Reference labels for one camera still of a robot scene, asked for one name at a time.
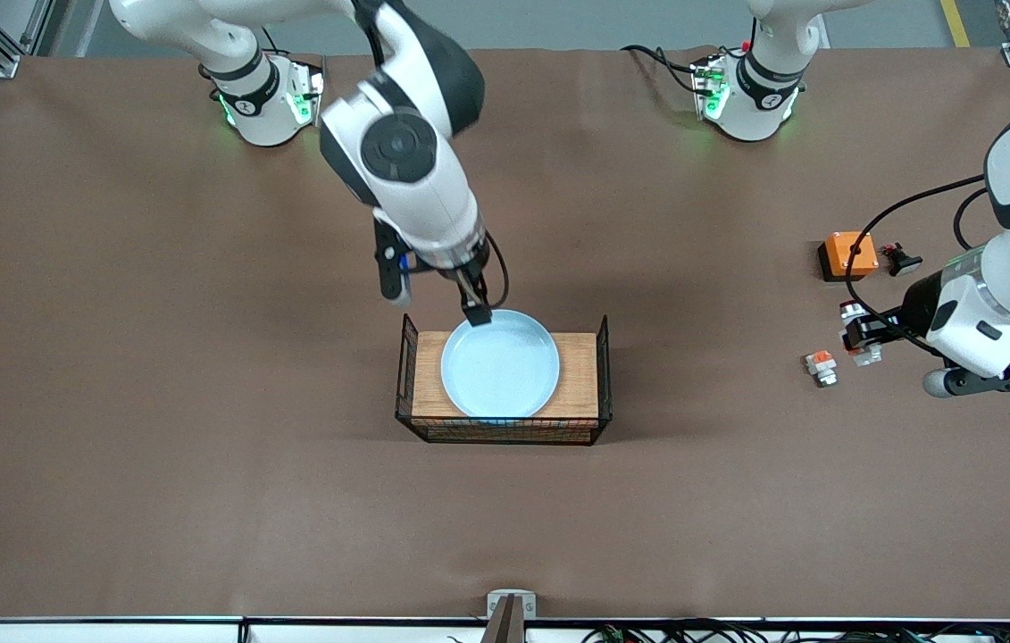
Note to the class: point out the white red-capped push button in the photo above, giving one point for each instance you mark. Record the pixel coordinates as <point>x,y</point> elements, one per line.
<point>868,355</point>

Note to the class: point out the brown table cover sheet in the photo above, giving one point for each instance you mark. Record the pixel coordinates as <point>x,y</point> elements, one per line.
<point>201,357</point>

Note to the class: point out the orange button enclosure box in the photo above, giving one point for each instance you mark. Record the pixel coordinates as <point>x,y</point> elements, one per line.
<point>835,259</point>

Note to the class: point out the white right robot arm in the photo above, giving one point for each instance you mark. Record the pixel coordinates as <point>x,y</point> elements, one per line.
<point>415,179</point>

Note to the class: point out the small black red switch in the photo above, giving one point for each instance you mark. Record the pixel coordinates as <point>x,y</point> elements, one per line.
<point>902,261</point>

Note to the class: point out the light blue plate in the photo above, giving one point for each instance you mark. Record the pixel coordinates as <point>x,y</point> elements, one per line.
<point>500,366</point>

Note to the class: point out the white orange switch module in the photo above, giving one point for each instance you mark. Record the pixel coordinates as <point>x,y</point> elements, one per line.
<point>822,366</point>

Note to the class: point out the metal table edge bracket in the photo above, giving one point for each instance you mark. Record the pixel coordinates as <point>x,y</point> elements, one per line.
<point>494,607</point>

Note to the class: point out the brown wedge post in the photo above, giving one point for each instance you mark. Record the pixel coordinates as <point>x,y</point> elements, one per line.
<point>504,625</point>

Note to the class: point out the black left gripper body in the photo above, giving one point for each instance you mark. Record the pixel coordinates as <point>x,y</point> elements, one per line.
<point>914,312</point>

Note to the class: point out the wooden board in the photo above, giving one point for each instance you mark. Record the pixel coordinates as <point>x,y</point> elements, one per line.
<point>578,375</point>

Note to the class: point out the white table edge strip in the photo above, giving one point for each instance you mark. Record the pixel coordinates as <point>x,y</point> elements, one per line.
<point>112,630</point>

